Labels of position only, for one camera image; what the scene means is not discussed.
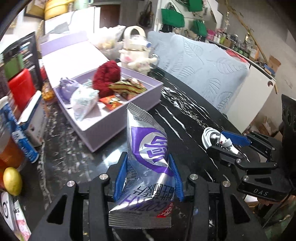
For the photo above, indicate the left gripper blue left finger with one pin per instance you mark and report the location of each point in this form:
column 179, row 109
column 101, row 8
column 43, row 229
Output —
column 120, row 175

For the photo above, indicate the red lidded bottle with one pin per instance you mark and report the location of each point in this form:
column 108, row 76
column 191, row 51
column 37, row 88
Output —
column 22, row 88

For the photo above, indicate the upper green tote bag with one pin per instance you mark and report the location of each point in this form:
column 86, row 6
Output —
column 195, row 5

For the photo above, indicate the orange contents plastic jar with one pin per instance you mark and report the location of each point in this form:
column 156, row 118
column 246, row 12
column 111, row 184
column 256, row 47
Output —
column 11, row 154

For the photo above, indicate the white plastic food bag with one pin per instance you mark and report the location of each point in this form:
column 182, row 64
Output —
column 109, row 41

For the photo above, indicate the lower green tote bag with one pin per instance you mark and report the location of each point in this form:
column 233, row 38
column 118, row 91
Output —
column 199, row 28

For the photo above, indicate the yellow lemon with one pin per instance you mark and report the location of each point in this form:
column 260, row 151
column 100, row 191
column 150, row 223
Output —
column 12, row 181

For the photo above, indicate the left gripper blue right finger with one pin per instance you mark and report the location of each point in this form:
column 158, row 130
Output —
column 178, row 180

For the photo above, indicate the dark hanging handbag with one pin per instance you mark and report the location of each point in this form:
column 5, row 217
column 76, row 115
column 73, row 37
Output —
column 146, row 16

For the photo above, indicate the yellow enamel pot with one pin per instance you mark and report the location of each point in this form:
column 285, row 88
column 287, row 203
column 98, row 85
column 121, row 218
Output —
column 55, row 8

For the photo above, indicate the cardboard box on counter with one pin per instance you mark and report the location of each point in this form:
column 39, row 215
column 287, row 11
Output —
column 274, row 63

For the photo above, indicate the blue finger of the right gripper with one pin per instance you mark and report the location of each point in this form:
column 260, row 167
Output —
column 236, row 139

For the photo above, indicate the silver purple foil packet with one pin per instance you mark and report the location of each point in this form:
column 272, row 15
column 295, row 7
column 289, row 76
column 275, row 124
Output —
column 147, row 198

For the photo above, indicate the white blue medicine box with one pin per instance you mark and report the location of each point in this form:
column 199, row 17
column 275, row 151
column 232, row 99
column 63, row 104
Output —
column 34, row 118

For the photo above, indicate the front blue leaf cushion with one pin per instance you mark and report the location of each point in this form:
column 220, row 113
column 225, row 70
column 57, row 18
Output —
column 204, row 67

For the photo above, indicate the gold patterned snack packet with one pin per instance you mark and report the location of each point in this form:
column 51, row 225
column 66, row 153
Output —
column 128, row 88

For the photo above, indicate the cream cinnamoroll water bottle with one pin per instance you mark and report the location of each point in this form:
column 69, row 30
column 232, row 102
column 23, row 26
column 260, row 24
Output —
column 136, row 53

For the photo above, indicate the blue tablet tube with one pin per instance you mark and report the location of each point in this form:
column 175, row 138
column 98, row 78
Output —
column 17, row 134

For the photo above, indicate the large green tote bag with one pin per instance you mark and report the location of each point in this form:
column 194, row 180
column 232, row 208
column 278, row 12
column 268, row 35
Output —
column 171, row 17

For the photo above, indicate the lavender drawstring pouch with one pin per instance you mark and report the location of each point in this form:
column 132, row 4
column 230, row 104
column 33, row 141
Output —
column 67, row 87

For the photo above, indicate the open lavender gift box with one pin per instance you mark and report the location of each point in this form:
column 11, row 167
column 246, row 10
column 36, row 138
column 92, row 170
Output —
column 74, row 57

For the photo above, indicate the dark red fluffy yarn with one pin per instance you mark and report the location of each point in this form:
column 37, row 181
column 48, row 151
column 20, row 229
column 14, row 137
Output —
column 106, row 74

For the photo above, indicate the white mini fridge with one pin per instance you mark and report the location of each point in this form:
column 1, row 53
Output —
column 79, row 21

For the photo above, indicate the red cartoon snack packet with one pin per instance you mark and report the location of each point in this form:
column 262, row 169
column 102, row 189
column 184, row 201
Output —
column 111, row 102

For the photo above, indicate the dark brown door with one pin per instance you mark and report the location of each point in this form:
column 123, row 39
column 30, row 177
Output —
column 109, row 15

